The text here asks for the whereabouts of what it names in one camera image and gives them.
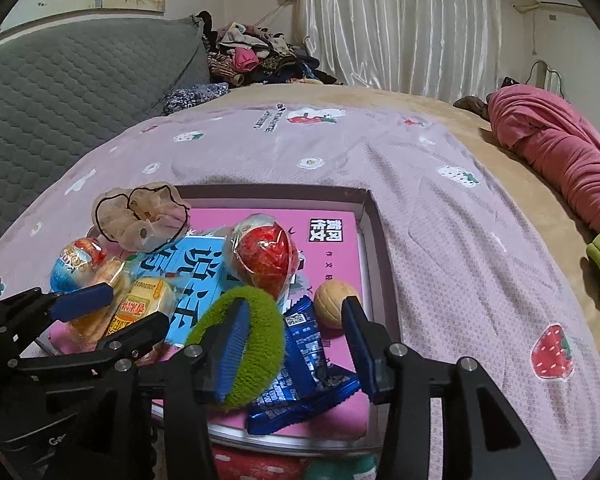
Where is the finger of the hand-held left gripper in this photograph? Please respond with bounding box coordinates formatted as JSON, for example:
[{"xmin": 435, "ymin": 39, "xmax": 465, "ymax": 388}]
[
  {"xmin": 0, "ymin": 282, "xmax": 115, "ymax": 342},
  {"xmin": 10, "ymin": 310, "xmax": 171, "ymax": 376}
]

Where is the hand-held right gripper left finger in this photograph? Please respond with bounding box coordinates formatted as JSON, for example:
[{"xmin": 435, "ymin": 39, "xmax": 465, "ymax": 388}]
[{"xmin": 45, "ymin": 297, "xmax": 253, "ymax": 480}]

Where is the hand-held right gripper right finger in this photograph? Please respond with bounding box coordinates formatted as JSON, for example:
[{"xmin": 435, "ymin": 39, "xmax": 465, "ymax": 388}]
[{"xmin": 341, "ymin": 296, "xmax": 556, "ymax": 480}]

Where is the large yellow cracker packet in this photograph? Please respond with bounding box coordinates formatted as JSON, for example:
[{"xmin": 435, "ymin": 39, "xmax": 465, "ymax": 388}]
[{"xmin": 67, "ymin": 255, "xmax": 131, "ymax": 351}]

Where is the small yellow snack packet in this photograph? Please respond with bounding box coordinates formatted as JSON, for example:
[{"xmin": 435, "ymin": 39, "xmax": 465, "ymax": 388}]
[{"xmin": 105, "ymin": 277, "xmax": 178, "ymax": 336}]

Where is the green fuzzy hair ring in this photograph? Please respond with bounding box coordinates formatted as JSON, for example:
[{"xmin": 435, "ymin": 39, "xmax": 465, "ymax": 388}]
[{"xmin": 185, "ymin": 286, "xmax": 286, "ymax": 408}]

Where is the blue surprise egg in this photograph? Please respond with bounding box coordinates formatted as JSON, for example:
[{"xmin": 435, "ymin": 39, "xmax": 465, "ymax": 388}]
[{"xmin": 50, "ymin": 237, "xmax": 108, "ymax": 293}]

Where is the walnut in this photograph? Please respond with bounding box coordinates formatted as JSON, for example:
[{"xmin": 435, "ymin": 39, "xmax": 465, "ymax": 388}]
[{"xmin": 313, "ymin": 281, "xmax": 361, "ymax": 330}]

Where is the blue cookie packet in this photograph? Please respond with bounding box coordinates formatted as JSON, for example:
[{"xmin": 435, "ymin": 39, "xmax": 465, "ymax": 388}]
[{"xmin": 246, "ymin": 296, "xmax": 362, "ymax": 436}]

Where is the grey shallow box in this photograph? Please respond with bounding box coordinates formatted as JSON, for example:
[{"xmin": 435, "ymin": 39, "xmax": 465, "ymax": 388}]
[{"xmin": 32, "ymin": 184, "xmax": 403, "ymax": 456}]

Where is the beige sheer scrunchie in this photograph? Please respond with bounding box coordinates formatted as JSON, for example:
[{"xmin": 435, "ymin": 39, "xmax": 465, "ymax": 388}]
[{"xmin": 92, "ymin": 183, "xmax": 192, "ymax": 253}]

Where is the red surprise egg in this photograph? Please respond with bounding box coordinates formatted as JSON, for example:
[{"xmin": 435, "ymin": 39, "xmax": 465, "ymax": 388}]
[{"xmin": 229, "ymin": 212, "xmax": 298, "ymax": 306}]

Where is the pink book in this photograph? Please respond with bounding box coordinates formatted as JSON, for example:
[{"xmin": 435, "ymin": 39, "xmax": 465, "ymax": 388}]
[{"xmin": 45, "ymin": 207, "xmax": 371, "ymax": 441}]

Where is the grey quilted headboard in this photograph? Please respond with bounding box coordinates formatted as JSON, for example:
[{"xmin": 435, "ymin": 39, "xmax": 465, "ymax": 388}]
[{"xmin": 0, "ymin": 15, "xmax": 212, "ymax": 261}]

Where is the blue floral cloth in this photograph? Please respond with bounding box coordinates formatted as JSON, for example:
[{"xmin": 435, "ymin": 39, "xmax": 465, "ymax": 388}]
[{"xmin": 161, "ymin": 81, "xmax": 229, "ymax": 117}]

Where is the dark brown cloth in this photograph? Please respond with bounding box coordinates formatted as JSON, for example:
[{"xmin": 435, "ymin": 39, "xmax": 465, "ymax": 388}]
[{"xmin": 452, "ymin": 95, "xmax": 492, "ymax": 121}]

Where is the pink quilt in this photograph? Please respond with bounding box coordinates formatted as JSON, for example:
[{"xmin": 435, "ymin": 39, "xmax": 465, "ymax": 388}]
[{"xmin": 485, "ymin": 85, "xmax": 600, "ymax": 233}]

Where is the pile of clothes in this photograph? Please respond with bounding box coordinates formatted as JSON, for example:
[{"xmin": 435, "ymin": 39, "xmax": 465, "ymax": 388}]
[{"xmin": 200, "ymin": 10, "xmax": 338, "ymax": 88}]

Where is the white curtain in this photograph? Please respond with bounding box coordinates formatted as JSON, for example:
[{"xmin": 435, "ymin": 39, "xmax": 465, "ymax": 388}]
[{"xmin": 292, "ymin": 0, "xmax": 503, "ymax": 106}]

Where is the white metal rack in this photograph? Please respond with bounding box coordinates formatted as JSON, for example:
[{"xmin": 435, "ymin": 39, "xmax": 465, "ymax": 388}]
[{"xmin": 525, "ymin": 60, "xmax": 563, "ymax": 93}]

